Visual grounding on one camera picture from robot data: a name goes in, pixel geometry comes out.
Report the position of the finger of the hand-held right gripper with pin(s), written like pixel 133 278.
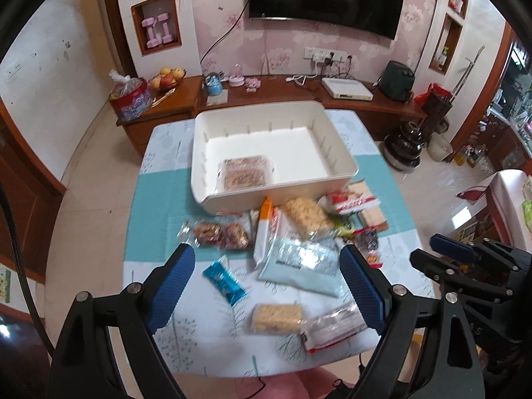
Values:
pixel 451 245
pixel 432 266

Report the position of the clear packet of brown crackers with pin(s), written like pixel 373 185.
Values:
pixel 244 174

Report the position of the grey square mat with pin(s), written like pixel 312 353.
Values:
pixel 217 97

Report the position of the green snack packet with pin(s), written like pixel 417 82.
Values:
pixel 343 226

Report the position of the wooden display cabinet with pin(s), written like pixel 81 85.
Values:
pixel 507 104

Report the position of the dark red-yellow snack packet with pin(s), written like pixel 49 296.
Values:
pixel 368 243

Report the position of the brown wooden door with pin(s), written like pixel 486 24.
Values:
pixel 25 199

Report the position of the person's pink clothing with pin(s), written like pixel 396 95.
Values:
pixel 299 384

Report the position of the clear red-striped snack packet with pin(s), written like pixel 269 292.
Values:
pixel 332 328

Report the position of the pink dumbbell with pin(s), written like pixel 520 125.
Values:
pixel 165 29
pixel 150 32

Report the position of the dark green air fryer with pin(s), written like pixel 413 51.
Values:
pixel 398 81

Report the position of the large puffed rice bar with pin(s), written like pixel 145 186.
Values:
pixel 307 216

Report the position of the white bucket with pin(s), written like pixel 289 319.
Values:
pixel 439 148

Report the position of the dark brown tiered fountain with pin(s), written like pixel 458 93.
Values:
pixel 403 147

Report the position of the small puffed rice bar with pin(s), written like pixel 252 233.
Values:
pixel 276 319

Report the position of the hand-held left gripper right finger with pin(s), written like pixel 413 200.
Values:
pixel 361 291

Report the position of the red bag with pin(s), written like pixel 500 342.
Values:
pixel 434 90

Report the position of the blue snow globe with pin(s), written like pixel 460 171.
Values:
pixel 213 85

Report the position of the light blue snack packet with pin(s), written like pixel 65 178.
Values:
pixel 299 266

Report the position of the nut bar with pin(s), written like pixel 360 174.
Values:
pixel 235 232

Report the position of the pink round music box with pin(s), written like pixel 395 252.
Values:
pixel 237 78

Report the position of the small pink toy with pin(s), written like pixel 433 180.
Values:
pixel 252 84

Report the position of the dried fruit snack bag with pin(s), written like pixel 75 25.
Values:
pixel 199 232

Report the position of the beige cracker pack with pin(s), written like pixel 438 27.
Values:
pixel 372 218

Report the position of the white wall socket panel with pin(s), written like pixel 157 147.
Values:
pixel 320 55

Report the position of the red gift tin in bag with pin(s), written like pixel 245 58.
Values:
pixel 131 99

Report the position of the white orange snack packet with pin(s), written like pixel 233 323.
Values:
pixel 266 228

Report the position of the blue candy bar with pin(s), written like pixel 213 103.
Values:
pixel 224 280

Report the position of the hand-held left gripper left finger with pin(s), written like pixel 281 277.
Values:
pixel 172 286

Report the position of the thin metal pole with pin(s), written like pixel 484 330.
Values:
pixel 467 70

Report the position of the wooden television cabinet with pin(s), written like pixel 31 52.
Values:
pixel 282 91

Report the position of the white plastic storage bin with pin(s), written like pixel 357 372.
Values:
pixel 266 141

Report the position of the red white snack packet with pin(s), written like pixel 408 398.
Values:
pixel 351 201

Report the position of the fruit bowl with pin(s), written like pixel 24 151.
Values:
pixel 167 79

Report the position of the white set-top box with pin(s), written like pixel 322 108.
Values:
pixel 347 88

